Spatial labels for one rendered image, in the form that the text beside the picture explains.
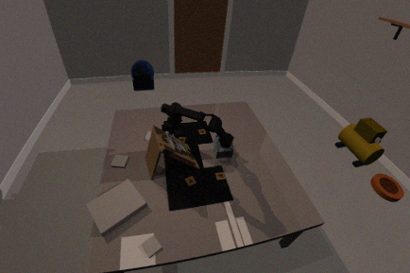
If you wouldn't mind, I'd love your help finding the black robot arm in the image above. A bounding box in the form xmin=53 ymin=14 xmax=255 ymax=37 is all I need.
xmin=161 ymin=102 xmax=234 ymax=148

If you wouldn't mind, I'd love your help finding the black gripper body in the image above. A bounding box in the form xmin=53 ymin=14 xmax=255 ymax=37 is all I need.
xmin=167 ymin=116 xmax=185 ymax=138

